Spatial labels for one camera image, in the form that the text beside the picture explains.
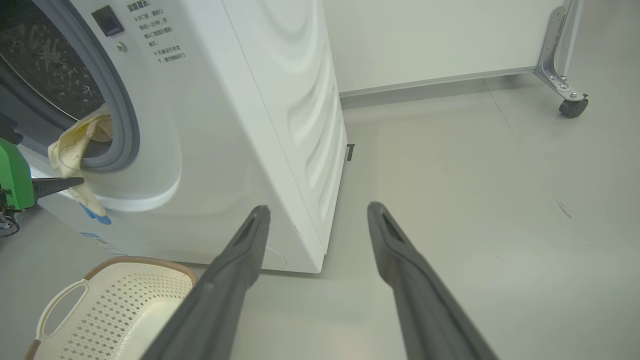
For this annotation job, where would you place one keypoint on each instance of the cream perforated laundry basket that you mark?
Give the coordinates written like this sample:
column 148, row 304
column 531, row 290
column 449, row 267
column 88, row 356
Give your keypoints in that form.
column 120, row 310

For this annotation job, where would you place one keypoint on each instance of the white washing machine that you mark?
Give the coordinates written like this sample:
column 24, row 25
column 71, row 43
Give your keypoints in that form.
column 225, row 125

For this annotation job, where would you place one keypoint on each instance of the white wheeled partition panel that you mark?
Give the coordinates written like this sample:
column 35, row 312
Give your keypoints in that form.
column 425, row 40

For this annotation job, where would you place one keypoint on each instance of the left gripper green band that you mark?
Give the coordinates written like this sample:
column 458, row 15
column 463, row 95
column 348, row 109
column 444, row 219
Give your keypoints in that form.
column 12, row 180

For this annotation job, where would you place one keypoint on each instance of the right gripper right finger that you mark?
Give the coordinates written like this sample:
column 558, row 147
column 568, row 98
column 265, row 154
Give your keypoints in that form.
column 420, row 300

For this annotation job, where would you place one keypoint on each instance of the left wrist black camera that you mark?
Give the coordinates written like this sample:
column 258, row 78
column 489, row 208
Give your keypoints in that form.
column 7, row 130

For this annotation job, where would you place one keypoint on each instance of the blue white energy label sticker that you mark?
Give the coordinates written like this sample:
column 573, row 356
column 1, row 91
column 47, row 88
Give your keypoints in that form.
column 97, row 241

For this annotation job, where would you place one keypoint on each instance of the cream bear print garment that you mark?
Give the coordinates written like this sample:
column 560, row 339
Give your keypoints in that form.
column 70, row 150

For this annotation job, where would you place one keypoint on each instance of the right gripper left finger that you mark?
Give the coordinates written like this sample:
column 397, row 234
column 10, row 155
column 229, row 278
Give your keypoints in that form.
column 225, row 280

